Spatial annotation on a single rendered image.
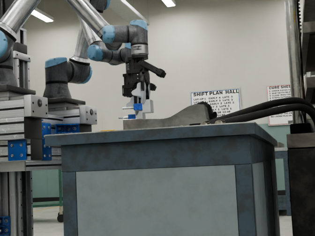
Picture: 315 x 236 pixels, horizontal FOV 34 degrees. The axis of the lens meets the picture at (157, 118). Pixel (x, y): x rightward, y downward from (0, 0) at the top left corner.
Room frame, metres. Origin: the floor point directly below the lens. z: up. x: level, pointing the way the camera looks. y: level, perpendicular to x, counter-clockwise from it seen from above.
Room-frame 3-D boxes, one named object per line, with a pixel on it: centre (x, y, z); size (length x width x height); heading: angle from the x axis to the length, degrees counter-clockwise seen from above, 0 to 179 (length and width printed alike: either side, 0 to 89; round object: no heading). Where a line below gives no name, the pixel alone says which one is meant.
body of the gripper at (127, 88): (2.50, 0.11, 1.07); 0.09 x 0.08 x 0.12; 75
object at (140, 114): (2.50, 0.13, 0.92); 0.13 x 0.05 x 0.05; 75
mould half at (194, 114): (2.38, -0.12, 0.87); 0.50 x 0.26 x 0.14; 75
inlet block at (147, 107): (2.19, 0.08, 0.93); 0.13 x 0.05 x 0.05; 75
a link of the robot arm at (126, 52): (2.50, 0.11, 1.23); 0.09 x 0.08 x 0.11; 48
